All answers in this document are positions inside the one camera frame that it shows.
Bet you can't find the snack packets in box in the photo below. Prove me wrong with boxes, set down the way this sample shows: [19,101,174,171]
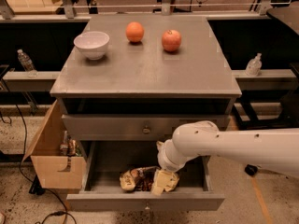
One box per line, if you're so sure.
[60,131,82,157]

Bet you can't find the brown chip bag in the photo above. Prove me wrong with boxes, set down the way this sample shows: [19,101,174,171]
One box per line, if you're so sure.
[120,166,158,191]

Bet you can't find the white bowl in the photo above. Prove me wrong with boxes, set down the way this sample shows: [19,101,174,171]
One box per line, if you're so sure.
[74,31,110,60]

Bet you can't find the orange fruit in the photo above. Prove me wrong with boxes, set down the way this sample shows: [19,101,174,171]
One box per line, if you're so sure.
[125,21,144,43]

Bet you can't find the red apple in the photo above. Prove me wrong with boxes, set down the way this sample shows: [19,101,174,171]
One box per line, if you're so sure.
[162,30,181,52]

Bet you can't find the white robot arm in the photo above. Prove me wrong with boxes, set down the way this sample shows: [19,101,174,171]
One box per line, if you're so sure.
[151,120,299,195]

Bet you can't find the grey drawer cabinet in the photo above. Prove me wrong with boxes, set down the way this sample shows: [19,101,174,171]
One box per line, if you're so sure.
[50,14,243,161]

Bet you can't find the cardboard box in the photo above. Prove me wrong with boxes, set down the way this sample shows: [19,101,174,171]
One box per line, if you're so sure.
[24,102,86,189]

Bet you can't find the open grey lower drawer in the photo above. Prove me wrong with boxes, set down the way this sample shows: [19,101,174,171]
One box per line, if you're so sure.
[67,141,224,211]

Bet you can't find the black floor cable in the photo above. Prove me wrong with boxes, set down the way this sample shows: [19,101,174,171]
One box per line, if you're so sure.
[0,77,78,224]

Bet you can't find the clear water bottle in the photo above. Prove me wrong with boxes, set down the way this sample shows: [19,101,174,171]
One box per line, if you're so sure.
[17,49,37,78]

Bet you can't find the grey upper drawer with knob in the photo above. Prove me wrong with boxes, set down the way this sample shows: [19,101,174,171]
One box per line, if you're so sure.
[62,114,230,141]

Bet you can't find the black office chair base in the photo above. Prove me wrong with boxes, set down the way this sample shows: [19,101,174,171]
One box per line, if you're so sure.
[232,94,299,177]

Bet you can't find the hand sanitizer bottle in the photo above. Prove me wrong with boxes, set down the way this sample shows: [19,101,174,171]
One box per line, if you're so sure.
[245,53,262,77]

